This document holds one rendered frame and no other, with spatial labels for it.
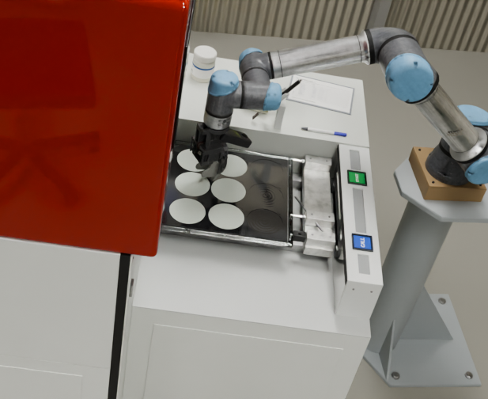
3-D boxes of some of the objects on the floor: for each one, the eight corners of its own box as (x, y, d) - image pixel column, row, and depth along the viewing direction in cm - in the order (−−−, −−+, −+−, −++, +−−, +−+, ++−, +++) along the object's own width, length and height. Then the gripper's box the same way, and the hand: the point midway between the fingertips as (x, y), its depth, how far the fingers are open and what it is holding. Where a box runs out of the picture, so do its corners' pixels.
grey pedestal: (447, 296, 353) (522, 143, 297) (480, 386, 322) (571, 235, 266) (327, 294, 343) (382, 136, 288) (349, 388, 312) (416, 230, 256)
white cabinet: (114, 470, 274) (131, 307, 219) (150, 252, 345) (171, 87, 290) (311, 493, 279) (376, 340, 224) (307, 274, 350) (356, 115, 294)
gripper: (192, 115, 232) (183, 174, 246) (207, 136, 227) (198, 195, 241) (220, 110, 236) (210, 168, 250) (236, 130, 230) (225, 188, 245)
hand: (213, 176), depth 246 cm, fingers closed
